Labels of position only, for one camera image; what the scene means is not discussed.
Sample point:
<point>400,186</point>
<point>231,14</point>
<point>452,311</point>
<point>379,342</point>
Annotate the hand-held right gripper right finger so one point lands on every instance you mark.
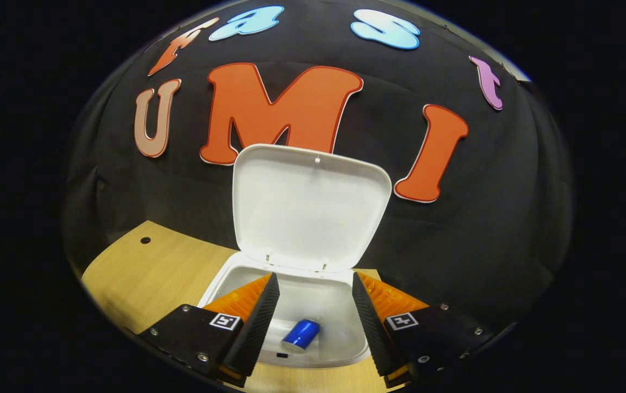
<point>370,322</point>

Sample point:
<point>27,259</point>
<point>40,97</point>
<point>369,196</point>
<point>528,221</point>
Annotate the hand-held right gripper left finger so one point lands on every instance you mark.
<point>258,322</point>

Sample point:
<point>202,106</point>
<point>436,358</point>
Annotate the blue pop can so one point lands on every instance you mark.
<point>302,334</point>

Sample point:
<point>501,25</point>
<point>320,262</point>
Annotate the white desktop garbage bin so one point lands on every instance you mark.
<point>307,207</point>

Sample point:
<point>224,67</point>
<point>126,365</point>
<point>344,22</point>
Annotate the wooden desktop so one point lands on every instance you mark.
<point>143,273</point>

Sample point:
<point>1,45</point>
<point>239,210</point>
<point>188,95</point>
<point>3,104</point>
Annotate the black backdrop cloth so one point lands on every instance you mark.
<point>482,229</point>

